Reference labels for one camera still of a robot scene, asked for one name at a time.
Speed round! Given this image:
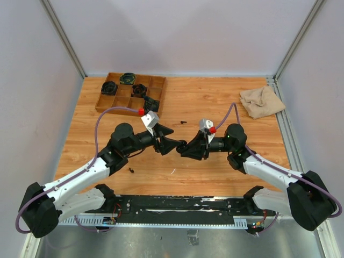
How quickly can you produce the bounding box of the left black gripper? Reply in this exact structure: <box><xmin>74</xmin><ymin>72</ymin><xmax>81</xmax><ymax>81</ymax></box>
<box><xmin>124</xmin><ymin>123</ymin><xmax>181</xmax><ymax>155</ymax></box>

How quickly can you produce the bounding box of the black rolled sock left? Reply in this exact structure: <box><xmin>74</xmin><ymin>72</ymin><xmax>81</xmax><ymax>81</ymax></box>
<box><xmin>101</xmin><ymin>81</ymin><xmax>118</xmax><ymax>96</ymax></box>

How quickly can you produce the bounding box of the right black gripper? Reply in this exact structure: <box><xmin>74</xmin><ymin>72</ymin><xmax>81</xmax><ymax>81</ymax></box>
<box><xmin>181</xmin><ymin>130</ymin><xmax>234</xmax><ymax>160</ymax></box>

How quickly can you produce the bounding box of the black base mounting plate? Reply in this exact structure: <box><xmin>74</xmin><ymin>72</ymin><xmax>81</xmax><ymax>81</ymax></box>
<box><xmin>86</xmin><ymin>195</ymin><xmax>276</xmax><ymax>226</ymax></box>

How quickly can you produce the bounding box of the aluminium frame post right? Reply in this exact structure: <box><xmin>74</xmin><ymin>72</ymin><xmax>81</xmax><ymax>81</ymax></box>
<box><xmin>273</xmin><ymin>0</ymin><xmax>327</xmax><ymax>80</ymax></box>

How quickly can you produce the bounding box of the aluminium frame post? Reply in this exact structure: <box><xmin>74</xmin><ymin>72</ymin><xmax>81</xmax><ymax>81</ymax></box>
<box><xmin>39</xmin><ymin>0</ymin><xmax>88</xmax><ymax>79</ymax></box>
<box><xmin>273</xmin><ymin>0</ymin><xmax>327</xmax><ymax>80</ymax></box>

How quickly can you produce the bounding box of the green yellow rolled sock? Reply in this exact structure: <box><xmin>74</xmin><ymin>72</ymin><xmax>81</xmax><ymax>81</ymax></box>
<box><xmin>120</xmin><ymin>73</ymin><xmax>136</xmax><ymax>85</ymax></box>

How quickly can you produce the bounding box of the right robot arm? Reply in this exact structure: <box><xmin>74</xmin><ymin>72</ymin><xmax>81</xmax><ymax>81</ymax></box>
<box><xmin>177</xmin><ymin>124</ymin><xmax>342</xmax><ymax>231</ymax></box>

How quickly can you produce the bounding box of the dark green rolled sock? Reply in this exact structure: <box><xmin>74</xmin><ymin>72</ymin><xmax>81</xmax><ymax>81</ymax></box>
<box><xmin>144</xmin><ymin>96</ymin><xmax>160</xmax><ymax>112</ymax></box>

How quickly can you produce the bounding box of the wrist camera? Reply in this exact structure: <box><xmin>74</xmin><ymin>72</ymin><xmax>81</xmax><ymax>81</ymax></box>
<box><xmin>199</xmin><ymin>119</ymin><xmax>217</xmax><ymax>143</ymax></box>
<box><xmin>141</xmin><ymin>111</ymin><xmax>160</xmax><ymax>135</ymax></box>

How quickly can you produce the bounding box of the beige cloth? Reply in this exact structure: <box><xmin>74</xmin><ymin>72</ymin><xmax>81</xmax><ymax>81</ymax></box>
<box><xmin>240</xmin><ymin>85</ymin><xmax>285</xmax><ymax>119</ymax></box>

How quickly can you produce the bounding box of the black round charging case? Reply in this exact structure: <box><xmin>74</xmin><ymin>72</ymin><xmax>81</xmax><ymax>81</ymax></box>
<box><xmin>176</xmin><ymin>140</ymin><xmax>188</xmax><ymax>154</ymax></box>

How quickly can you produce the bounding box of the aluminium frame post left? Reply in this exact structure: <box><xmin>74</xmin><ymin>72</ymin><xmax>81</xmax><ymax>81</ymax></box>
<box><xmin>39</xmin><ymin>0</ymin><xmax>88</xmax><ymax>79</ymax></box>

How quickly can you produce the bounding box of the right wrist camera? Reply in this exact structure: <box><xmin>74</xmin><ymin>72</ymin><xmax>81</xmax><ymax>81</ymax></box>
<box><xmin>199</xmin><ymin>119</ymin><xmax>217</xmax><ymax>143</ymax></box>

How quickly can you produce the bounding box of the wooden compartment tray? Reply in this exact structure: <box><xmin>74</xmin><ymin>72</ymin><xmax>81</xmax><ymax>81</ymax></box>
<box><xmin>95</xmin><ymin>72</ymin><xmax>167</xmax><ymax>116</ymax></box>

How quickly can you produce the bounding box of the black orange rolled sock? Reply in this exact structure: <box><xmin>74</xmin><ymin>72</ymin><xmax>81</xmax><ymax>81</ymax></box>
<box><xmin>131</xmin><ymin>83</ymin><xmax>147</xmax><ymax>98</ymax></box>

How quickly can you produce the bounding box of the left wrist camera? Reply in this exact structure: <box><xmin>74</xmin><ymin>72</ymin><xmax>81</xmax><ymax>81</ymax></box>
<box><xmin>141</xmin><ymin>111</ymin><xmax>160</xmax><ymax>135</ymax></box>

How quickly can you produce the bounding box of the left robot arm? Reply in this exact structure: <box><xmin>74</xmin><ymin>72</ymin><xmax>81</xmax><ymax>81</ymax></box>
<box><xmin>15</xmin><ymin>123</ymin><xmax>182</xmax><ymax>238</ymax></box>

